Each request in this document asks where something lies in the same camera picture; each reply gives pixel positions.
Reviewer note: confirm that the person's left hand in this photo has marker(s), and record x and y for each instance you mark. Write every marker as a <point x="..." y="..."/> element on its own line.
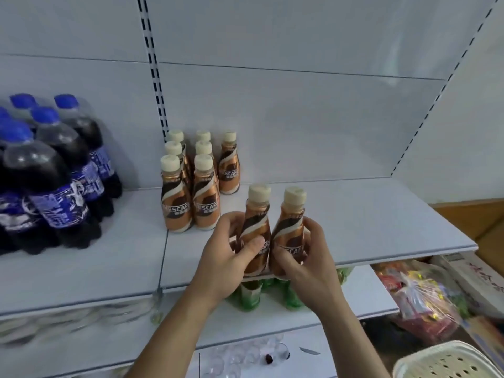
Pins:
<point x="220" y="267"/>

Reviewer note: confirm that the person's right hand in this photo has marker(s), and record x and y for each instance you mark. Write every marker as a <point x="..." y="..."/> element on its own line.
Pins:
<point x="315" y="275"/>

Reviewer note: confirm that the person's right thumb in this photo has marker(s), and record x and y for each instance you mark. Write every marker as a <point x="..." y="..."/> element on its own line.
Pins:
<point x="284" y="261"/>

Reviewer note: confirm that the person's left thumb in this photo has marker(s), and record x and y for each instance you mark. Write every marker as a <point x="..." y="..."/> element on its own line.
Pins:
<point x="252" y="248"/>

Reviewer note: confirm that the brown coffee drink bottle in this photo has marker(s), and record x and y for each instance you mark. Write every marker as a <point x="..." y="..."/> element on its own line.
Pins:
<point x="289" y="224"/>
<point x="255" y="216"/>

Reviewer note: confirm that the person's right forearm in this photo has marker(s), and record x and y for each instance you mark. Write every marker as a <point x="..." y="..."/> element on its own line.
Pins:
<point x="350" y="342"/>

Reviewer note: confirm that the person's left forearm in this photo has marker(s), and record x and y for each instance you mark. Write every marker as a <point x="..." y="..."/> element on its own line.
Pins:
<point x="177" y="334"/>

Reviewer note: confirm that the green plastic bottle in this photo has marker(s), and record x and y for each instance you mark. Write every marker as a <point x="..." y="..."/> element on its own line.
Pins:
<point x="343" y="274"/>
<point x="293" y="297"/>
<point x="250" y="297"/>

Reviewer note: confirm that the group of coffee bottles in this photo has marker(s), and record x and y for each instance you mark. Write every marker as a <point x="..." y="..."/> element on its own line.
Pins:
<point x="204" y="192"/>

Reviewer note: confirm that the white shelf board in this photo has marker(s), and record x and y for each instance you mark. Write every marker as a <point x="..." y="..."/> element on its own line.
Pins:
<point x="366" y="295"/>
<point x="374" y="216"/>

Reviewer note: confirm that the cluster of clear glass cups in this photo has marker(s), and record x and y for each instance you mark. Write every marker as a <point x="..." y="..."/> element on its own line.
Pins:
<point x="236" y="356"/>

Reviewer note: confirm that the clear bag of snacks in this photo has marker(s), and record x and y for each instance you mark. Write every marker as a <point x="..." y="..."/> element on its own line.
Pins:
<point x="421" y="299"/>

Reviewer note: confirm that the white perforated plastic basket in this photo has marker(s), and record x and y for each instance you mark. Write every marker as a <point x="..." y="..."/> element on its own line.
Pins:
<point x="445" y="362"/>

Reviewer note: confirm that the white cardboard box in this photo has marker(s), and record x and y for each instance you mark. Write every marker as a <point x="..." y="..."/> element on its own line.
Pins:
<point x="476" y="281"/>

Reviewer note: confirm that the slotted white shelf upright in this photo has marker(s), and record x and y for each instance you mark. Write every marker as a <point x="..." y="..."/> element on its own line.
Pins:
<point x="152" y="66"/>
<point x="441" y="88"/>

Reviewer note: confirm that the group of dark cola bottles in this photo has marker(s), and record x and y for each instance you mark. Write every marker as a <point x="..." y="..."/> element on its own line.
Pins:
<point x="51" y="181"/>

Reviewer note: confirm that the orange and blue box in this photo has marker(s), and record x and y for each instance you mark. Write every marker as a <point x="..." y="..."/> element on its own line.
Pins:
<point x="486" y="342"/>

